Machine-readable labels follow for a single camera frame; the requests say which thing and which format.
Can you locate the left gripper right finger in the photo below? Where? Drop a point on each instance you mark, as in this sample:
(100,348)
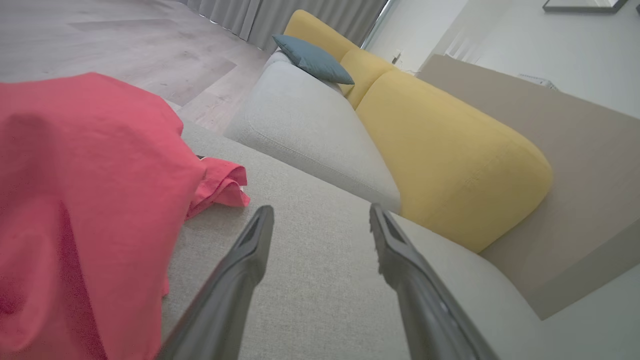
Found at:
(420,300)

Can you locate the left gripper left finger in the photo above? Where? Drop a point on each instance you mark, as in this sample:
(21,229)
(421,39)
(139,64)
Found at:
(230,290)

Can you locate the red shorts white stripe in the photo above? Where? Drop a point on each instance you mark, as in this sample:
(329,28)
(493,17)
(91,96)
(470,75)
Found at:
(222,185)

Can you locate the red basketball jersey white sleeves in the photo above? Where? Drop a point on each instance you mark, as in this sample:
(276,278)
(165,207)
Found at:
(90,210)

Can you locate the large grey sofa ottoman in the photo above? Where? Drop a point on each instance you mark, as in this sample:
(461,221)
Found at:
(320,300)

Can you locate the yellow sofa back cushion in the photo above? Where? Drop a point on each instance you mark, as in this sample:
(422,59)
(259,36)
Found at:
(315,30)
(365,70)
(450,160)

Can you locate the blue throw pillow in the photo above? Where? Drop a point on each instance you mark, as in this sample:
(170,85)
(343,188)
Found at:
(315,60)

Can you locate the grey curtain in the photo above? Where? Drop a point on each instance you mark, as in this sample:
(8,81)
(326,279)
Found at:
(300,17)

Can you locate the beige wall panel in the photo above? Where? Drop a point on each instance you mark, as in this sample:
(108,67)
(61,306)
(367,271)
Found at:
(590,175)

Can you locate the wall power outlet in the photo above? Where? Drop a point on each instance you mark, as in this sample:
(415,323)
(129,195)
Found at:
(397,56)

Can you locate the white wall vent device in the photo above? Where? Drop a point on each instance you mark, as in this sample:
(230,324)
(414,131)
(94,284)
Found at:
(537,81)

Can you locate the dark picture frame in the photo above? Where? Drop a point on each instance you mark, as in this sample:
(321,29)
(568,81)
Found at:
(582,5)

